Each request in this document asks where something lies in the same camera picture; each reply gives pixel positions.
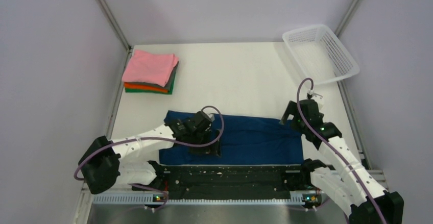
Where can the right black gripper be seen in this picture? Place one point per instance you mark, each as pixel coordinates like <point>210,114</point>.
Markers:
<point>292,109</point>

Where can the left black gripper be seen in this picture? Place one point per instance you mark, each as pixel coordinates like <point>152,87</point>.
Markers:
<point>214,149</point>

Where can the aluminium frame post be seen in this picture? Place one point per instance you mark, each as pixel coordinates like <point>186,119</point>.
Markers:
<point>347,17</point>
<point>114,24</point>

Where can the green folded t-shirt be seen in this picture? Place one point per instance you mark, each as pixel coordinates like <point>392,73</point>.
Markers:
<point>170,91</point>

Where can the pink folded t-shirt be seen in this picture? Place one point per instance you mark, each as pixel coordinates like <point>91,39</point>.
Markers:
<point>145,67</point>

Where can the grey folded t-shirt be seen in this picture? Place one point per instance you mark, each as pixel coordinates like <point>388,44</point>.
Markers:
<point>167,86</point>

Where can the white slotted cable duct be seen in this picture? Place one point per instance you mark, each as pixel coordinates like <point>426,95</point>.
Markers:
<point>156,199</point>

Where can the white plastic basket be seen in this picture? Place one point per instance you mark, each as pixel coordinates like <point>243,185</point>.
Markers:
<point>319,54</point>

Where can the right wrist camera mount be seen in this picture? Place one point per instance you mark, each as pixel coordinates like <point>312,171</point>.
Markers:
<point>319,99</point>

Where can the blue t-shirt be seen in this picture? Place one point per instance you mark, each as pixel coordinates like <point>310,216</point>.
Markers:
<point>245,141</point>

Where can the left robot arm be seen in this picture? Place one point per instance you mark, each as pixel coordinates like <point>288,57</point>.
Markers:
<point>107,163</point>

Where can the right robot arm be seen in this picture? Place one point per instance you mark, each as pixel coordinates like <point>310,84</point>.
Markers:
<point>345,181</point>

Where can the right aluminium frame post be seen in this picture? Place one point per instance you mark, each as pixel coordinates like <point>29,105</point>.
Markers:
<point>347,17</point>

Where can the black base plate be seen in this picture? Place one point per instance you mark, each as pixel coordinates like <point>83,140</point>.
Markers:
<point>269,182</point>

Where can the orange folded t-shirt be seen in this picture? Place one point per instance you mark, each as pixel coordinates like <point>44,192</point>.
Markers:
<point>136,87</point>

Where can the left aluminium frame post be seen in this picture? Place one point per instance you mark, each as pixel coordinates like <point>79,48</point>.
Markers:
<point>114,24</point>

